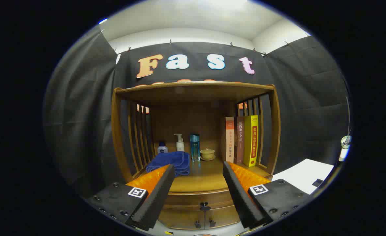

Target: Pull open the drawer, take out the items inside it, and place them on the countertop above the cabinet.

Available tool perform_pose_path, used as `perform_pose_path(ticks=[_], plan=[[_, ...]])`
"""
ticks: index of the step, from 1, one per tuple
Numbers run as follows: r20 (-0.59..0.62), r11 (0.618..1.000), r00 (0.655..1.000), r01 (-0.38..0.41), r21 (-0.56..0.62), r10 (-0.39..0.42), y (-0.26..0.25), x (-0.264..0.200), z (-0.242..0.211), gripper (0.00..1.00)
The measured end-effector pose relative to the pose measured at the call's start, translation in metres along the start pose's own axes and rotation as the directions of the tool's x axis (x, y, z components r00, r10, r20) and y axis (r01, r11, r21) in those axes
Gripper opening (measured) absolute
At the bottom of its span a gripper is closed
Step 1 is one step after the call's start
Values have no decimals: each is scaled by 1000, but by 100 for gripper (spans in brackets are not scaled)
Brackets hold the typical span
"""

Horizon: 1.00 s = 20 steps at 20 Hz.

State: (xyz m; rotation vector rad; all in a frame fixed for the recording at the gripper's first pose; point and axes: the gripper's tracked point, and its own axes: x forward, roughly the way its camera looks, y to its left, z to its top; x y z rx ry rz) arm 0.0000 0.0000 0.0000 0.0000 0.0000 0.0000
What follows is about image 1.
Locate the brown book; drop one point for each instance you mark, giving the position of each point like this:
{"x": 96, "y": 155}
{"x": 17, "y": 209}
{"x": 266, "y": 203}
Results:
{"x": 239, "y": 141}

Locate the wooden countertop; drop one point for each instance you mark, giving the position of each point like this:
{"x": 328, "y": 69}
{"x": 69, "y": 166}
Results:
{"x": 206, "y": 177}

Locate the wooden cabinet door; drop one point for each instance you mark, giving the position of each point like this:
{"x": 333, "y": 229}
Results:
{"x": 183, "y": 218}
{"x": 224, "y": 214}

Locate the small blue white lotion bottle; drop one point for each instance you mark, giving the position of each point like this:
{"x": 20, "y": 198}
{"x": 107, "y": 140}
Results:
{"x": 162, "y": 149}

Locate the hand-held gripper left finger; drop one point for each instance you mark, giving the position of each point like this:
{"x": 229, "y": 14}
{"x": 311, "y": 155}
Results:
{"x": 156, "y": 200}

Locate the black backdrop cloth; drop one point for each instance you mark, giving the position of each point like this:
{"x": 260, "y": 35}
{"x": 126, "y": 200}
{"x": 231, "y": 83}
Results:
{"x": 81, "y": 114}

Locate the white and orange book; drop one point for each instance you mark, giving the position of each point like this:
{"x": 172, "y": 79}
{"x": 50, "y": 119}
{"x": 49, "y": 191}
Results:
{"x": 230, "y": 141}

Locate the tall clear blue bottle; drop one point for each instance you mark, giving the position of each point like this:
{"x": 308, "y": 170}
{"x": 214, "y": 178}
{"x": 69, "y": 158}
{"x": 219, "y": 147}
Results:
{"x": 194, "y": 147}

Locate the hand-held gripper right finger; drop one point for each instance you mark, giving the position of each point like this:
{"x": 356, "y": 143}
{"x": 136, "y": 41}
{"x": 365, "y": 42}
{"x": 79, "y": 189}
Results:
{"x": 242, "y": 200}

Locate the wooden drawer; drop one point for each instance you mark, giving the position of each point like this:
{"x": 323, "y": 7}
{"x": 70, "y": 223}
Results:
{"x": 196, "y": 198}

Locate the small white device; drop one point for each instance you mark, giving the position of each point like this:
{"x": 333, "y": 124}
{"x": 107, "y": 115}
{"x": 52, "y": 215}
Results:
{"x": 345, "y": 147}

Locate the white pump bottle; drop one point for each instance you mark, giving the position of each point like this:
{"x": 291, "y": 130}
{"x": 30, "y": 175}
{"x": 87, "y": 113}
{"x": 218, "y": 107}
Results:
{"x": 179, "y": 146}

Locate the wooden cabinet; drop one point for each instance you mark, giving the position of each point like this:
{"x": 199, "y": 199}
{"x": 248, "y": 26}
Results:
{"x": 192, "y": 95}

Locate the beige lidded teacup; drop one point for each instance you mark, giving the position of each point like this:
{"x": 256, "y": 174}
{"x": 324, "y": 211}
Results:
{"x": 207, "y": 154}

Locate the yellow book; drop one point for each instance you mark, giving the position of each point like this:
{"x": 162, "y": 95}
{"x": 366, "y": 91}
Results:
{"x": 251, "y": 141}

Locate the blue folded towel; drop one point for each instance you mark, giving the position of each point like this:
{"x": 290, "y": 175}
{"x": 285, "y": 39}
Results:
{"x": 173, "y": 160}

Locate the white side cabinet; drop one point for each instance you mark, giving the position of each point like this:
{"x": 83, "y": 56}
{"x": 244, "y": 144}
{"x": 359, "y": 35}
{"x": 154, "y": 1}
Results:
{"x": 304, "y": 173}

